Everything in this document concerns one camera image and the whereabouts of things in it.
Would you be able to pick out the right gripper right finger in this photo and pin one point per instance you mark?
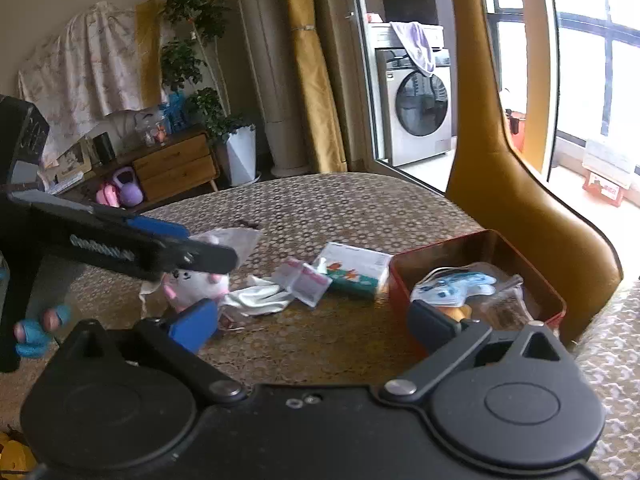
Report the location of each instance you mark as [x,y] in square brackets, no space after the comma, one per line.
[449,345]

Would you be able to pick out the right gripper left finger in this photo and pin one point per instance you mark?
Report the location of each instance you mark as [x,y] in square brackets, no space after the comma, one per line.
[172,345]

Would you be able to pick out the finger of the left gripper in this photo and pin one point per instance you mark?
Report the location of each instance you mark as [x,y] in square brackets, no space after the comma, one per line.
[159,227]

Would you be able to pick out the blue cartoon face mask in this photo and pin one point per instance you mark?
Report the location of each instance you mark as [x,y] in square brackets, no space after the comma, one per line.
[451,287]

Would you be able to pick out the white pink plush toy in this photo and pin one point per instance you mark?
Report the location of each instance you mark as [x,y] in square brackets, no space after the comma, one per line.
[182,288]

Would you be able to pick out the left hand blue glove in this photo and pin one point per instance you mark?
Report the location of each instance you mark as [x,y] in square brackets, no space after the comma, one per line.
[32,314]

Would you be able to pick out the yellow plush toy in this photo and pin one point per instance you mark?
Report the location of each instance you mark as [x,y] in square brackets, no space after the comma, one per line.
[458,314]

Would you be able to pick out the purple kettlebell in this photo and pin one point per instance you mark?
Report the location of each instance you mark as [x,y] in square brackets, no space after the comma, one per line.
[128,189]

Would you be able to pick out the pink kettlebell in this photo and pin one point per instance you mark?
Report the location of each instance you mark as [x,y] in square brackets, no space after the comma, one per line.
[107,195]

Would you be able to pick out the wooden drawer cabinet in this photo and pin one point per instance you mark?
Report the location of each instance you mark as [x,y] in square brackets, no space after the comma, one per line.
[182,166]

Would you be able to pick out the red square box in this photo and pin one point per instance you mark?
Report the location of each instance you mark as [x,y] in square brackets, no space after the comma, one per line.
[522,293]

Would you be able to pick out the white tissue pack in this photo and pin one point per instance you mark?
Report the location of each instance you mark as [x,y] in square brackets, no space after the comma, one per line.
[358,271]

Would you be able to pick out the white plant pot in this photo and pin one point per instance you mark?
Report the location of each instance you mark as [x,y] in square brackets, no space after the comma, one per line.
[237,156]

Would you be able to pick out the small pink white packet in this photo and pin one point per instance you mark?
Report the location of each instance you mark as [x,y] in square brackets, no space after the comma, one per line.
[302,281]

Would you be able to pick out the mustard leather chair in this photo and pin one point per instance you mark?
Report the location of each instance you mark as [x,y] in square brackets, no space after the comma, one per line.
[500,191]

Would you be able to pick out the houndstooth seat cushion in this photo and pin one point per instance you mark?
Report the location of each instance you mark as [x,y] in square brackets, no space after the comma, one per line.
[608,354]

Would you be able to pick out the floral white cover cloth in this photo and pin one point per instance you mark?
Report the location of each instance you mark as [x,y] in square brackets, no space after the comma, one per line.
[105,60]

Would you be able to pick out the green potted plant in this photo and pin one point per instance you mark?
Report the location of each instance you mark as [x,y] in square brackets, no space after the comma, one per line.
[190,64]

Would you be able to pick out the yellow curtain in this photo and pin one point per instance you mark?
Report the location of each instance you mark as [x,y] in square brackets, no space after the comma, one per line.
[318,100]

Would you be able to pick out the red bucket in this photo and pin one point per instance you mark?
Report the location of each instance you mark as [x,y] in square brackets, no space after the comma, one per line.
[517,127]

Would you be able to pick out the red crate on balcony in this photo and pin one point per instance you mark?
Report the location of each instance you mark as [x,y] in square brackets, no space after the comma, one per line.
[604,189]

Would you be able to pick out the white washing machine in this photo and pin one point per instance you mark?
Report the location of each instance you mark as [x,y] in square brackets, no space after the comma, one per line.
[416,108]

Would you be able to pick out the white floor air conditioner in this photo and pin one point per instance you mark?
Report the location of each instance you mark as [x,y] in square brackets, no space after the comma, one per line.
[271,60]

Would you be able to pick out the purple cloth on washer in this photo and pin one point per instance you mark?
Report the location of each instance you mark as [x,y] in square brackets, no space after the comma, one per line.
[412,36]

